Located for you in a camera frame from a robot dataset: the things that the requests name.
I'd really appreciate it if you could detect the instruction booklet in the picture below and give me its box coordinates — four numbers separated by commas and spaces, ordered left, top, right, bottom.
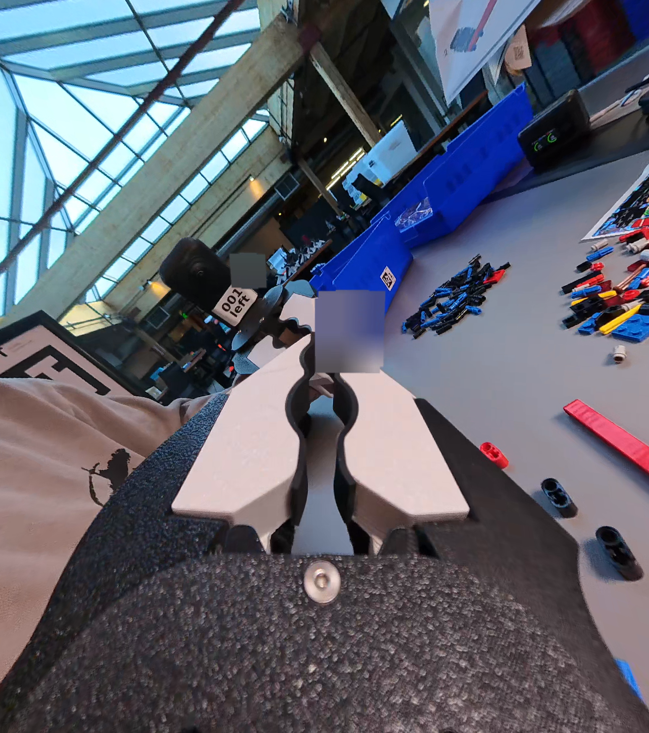
427, 0, 540, 104

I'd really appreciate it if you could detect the long red toy beam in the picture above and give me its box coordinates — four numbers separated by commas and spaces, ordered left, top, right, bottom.
563, 399, 649, 505

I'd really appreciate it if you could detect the black power bank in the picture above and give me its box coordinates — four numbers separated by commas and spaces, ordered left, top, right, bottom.
518, 89, 591, 173

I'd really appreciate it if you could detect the blue toy pin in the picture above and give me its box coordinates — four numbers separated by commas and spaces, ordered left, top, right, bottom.
615, 659, 644, 702

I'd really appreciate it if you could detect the white storage box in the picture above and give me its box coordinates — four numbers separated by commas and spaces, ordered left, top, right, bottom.
367, 120, 417, 178

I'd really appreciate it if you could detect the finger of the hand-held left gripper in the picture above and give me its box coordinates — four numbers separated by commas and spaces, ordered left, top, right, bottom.
252, 335, 314, 370
284, 294, 317, 339

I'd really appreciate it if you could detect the person's beige clothing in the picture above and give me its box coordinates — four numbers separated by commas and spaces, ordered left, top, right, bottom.
0, 372, 229, 728

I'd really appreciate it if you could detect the small black toy connector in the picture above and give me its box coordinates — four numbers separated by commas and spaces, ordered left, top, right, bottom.
595, 526, 644, 581
541, 477, 578, 518

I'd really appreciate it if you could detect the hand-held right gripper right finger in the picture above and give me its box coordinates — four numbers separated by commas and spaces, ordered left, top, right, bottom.
332, 372, 471, 545

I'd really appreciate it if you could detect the pile of mixed toy bricks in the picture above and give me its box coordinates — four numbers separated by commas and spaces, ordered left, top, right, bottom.
562, 215, 649, 343

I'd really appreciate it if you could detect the pile of blue black pins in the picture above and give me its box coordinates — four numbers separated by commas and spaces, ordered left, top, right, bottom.
401, 255, 511, 339

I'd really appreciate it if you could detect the labelled blue storage bin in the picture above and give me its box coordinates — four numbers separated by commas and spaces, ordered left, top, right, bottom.
308, 220, 417, 321

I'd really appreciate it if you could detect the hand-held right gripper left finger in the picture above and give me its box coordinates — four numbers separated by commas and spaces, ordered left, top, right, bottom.
170, 334, 312, 546

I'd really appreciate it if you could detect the shiny clear plastic bag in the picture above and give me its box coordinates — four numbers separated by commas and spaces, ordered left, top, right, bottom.
394, 197, 434, 230

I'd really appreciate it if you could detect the black white printed board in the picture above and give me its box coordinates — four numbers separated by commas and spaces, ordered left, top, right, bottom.
0, 311, 137, 400

